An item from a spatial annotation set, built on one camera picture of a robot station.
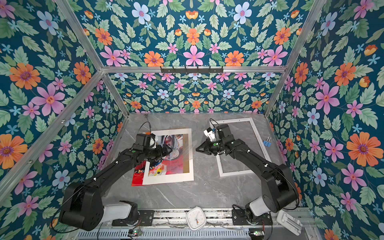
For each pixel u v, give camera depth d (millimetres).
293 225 703
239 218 738
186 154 966
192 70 932
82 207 408
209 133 781
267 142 1010
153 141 719
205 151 718
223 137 665
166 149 778
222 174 869
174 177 881
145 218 736
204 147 766
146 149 698
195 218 709
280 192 431
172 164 932
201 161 938
